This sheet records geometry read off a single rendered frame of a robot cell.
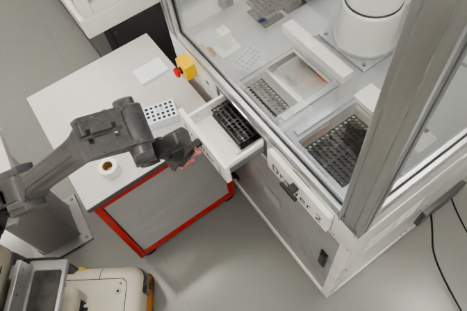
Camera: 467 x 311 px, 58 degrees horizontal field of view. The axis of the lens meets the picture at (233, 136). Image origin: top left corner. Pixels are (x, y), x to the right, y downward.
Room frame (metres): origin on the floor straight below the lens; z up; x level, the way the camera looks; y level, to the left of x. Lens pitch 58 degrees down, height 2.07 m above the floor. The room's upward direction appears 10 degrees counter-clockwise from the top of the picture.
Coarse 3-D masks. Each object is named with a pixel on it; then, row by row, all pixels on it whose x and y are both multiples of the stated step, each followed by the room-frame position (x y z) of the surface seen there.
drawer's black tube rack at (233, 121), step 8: (224, 104) 0.87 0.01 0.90; (216, 112) 0.86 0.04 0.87; (224, 112) 0.83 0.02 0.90; (232, 112) 0.83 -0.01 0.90; (216, 120) 0.83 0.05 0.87; (224, 120) 0.82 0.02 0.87; (232, 120) 0.79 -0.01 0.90; (240, 120) 0.79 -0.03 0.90; (224, 128) 0.79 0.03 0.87; (240, 128) 0.76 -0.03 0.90; (248, 128) 0.75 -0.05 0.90; (232, 136) 0.75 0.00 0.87; (240, 136) 0.73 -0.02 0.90; (248, 136) 0.72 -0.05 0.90; (256, 136) 0.73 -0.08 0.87; (248, 144) 0.71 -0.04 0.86
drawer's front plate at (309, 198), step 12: (276, 156) 0.61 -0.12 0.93; (288, 168) 0.57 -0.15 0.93; (288, 180) 0.55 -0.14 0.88; (300, 180) 0.52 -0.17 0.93; (300, 192) 0.50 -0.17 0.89; (312, 192) 0.48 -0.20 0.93; (312, 204) 0.45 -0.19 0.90; (312, 216) 0.44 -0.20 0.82; (324, 216) 0.40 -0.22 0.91; (324, 228) 0.39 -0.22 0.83
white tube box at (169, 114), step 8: (160, 104) 1.00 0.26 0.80; (168, 104) 0.99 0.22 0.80; (144, 112) 0.97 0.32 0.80; (152, 112) 0.97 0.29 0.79; (160, 112) 0.96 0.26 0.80; (168, 112) 0.95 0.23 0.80; (176, 112) 0.94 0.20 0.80; (152, 120) 0.93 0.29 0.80; (160, 120) 0.92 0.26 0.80; (168, 120) 0.92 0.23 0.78; (176, 120) 0.93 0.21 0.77; (152, 128) 0.91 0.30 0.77
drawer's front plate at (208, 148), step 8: (184, 112) 0.84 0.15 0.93; (184, 120) 0.82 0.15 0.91; (192, 128) 0.77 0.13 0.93; (192, 136) 0.79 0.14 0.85; (200, 136) 0.74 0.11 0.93; (208, 144) 0.70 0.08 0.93; (208, 152) 0.69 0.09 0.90; (216, 152) 0.67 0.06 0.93; (216, 160) 0.65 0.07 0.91; (216, 168) 0.66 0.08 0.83; (224, 168) 0.61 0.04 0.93; (224, 176) 0.61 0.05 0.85
